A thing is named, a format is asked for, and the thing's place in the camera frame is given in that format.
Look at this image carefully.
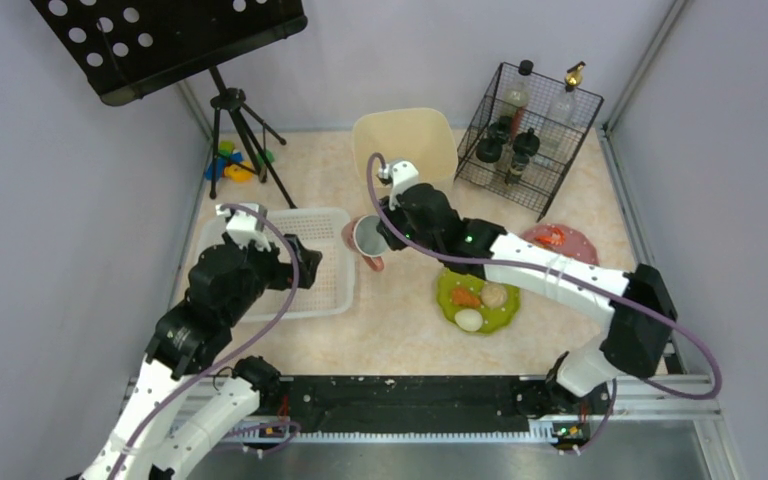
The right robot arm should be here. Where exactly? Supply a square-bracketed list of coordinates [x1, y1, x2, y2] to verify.
[367, 184, 676, 401]

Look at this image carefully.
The dark sauce bottle black cap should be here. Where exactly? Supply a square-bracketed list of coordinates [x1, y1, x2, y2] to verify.
[500, 60, 534, 139]

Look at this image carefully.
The orange fried nugget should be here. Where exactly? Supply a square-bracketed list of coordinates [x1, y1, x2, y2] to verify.
[449, 286, 483, 309]

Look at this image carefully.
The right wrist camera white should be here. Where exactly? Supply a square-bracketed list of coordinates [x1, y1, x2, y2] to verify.
[377, 160, 420, 210]

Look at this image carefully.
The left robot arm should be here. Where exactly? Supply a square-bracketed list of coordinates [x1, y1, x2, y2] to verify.
[79, 234, 323, 479]

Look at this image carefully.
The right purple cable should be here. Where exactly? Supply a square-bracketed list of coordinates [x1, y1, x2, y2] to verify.
[365, 152, 724, 401]

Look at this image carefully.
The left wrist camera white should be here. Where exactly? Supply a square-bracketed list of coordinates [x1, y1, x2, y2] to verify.
[215, 203, 272, 251]

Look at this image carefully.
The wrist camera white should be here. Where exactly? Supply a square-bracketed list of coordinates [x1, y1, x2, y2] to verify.
[377, 160, 420, 210]
[215, 203, 272, 251]

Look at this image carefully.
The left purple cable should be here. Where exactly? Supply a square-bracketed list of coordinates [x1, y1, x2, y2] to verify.
[105, 203, 302, 480]

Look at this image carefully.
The black perforated music stand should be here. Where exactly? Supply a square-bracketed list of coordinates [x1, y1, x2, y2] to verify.
[32, 1, 308, 208]

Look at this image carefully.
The spice jar round black lid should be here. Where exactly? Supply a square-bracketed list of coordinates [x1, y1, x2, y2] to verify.
[512, 128, 541, 157]

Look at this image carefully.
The cream plastic waste bin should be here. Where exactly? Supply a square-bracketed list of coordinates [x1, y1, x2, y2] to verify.
[351, 108, 458, 193]

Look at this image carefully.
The white egg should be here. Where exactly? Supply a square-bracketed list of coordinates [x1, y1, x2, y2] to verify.
[454, 309, 484, 332]

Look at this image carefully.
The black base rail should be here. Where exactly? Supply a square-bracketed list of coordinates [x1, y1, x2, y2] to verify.
[244, 375, 614, 446]

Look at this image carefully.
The green toy block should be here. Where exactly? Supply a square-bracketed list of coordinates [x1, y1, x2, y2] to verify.
[217, 140, 235, 157]

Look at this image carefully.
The red shrimp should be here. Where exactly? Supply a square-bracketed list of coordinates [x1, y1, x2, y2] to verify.
[534, 226, 566, 248]

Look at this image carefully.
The pink floral mug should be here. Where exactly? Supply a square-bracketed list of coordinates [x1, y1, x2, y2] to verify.
[341, 215, 389, 272]

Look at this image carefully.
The pink dotted plate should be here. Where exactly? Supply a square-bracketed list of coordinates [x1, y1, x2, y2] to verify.
[519, 223, 600, 266]

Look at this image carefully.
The black wire rack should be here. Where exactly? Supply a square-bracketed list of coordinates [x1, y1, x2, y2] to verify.
[456, 59, 604, 220]

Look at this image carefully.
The yellow toy block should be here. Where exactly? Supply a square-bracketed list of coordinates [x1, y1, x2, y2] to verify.
[223, 162, 257, 183]

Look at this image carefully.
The clear bottle gold pump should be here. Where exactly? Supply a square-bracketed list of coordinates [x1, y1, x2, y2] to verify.
[539, 61, 586, 163]

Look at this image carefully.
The purple cable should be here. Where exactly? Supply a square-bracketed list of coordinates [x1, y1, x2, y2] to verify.
[105, 203, 302, 480]
[365, 152, 724, 401]

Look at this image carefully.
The white plastic basket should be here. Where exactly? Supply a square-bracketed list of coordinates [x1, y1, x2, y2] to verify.
[188, 206, 357, 323]

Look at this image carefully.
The spice jar labelled black lid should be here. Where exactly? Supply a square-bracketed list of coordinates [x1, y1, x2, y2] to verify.
[486, 115, 512, 144]

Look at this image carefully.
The small spice jar black lid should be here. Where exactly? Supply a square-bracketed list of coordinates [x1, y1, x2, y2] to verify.
[505, 153, 531, 185]

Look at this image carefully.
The green dotted plate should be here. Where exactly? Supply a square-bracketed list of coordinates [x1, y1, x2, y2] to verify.
[436, 268, 521, 335]

